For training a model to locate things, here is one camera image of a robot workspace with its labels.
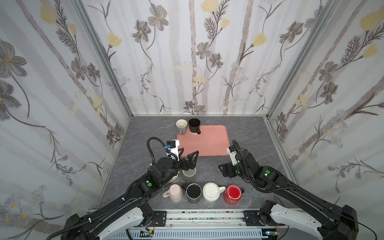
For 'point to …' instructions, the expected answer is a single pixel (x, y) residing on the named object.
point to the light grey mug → (181, 125)
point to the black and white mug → (194, 125)
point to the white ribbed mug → (211, 191)
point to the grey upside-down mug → (190, 172)
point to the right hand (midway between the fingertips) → (221, 163)
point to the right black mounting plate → (251, 219)
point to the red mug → (232, 194)
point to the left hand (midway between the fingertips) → (189, 148)
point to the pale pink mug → (175, 193)
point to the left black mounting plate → (160, 217)
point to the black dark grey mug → (193, 191)
